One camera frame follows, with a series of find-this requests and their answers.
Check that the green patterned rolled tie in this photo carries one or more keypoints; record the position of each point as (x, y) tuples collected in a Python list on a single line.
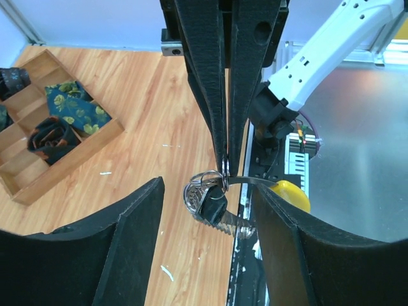
[(5, 119)]

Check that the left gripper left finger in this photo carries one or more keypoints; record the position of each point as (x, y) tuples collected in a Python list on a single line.
[(102, 259)]

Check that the wooden compartment tray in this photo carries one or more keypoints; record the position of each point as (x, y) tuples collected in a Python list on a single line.
[(24, 175)]

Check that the dark rolled tie top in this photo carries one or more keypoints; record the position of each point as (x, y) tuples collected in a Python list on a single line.
[(13, 80)]

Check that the key with black tag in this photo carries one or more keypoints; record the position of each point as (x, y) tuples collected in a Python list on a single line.
[(214, 205)]

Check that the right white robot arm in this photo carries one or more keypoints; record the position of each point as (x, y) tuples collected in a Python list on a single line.
[(349, 24)]

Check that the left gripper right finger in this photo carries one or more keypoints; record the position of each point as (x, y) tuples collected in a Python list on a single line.
[(310, 262)]

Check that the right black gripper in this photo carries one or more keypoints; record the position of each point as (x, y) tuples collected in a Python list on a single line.
[(244, 43)]

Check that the blue yellow leaf tie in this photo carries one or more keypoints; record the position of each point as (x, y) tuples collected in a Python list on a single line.
[(72, 103)]

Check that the black orange rolled tie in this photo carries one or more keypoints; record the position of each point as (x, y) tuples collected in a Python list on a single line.
[(52, 139)]

